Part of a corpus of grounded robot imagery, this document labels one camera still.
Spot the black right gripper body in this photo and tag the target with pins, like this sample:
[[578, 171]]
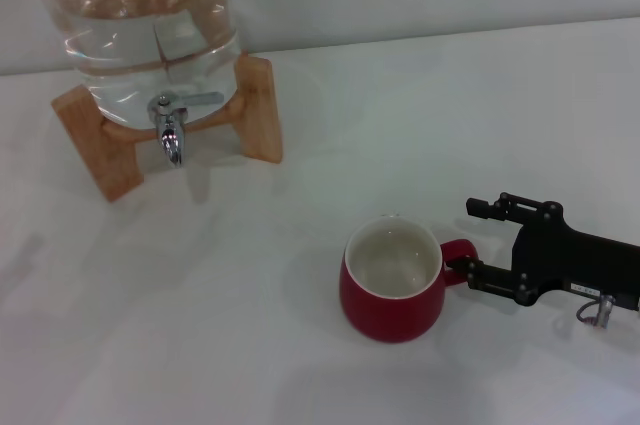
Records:
[[560, 255]]

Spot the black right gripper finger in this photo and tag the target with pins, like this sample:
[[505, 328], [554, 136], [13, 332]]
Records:
[[492, 277], [500, 210]]

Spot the red ceramic cup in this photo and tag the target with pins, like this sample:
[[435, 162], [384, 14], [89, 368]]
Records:
[[390, 310]]

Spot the chrome faucet tap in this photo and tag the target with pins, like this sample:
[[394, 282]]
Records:
[[170, 137]]

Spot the wooden dispenser stand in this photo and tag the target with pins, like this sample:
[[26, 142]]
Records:
[[115, 160]]

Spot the glass water dispenser jar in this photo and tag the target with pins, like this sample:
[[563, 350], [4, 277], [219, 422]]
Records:
[[140, 45]]

